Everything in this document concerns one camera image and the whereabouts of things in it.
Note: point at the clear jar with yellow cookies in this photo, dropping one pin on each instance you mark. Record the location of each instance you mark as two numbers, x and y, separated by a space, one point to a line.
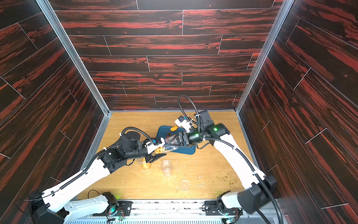
144 165

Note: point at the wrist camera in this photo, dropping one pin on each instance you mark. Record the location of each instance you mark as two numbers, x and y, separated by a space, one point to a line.
155 144
185 123

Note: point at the clear jar with pink cookie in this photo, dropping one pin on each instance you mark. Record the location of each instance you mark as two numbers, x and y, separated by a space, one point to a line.
161 150

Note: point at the teal plastic tray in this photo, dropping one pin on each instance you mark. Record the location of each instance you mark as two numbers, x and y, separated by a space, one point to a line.
166 133

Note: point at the aluminium frame post left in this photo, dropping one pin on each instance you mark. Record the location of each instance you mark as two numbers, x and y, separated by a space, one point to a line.
63 37

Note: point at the aluminium frame post right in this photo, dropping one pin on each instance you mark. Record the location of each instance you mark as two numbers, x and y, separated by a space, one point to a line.
277 25

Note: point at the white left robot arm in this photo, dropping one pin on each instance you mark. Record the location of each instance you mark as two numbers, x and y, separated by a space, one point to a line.
56 206

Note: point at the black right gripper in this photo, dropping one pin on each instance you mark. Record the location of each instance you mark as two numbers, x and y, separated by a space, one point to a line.
184 138

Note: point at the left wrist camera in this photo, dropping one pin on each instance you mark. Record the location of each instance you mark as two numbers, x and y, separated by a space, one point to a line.
155 144

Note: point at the clear jar with mixed cookies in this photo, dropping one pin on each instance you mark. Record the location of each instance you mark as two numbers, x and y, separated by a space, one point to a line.
166 167

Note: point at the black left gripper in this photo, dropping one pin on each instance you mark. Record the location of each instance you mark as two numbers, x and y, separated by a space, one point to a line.
151 158

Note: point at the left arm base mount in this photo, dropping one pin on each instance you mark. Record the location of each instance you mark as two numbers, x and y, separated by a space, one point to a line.
116 210

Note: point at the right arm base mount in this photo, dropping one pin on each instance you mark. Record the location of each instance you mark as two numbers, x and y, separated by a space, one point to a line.
212 208

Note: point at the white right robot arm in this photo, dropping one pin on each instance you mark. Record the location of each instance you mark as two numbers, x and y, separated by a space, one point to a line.
259 188

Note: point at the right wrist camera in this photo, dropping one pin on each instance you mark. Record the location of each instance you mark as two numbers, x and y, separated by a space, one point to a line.
185 123

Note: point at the aluminium frame post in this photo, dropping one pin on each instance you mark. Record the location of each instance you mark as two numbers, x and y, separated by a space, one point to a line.
63 37
277 25

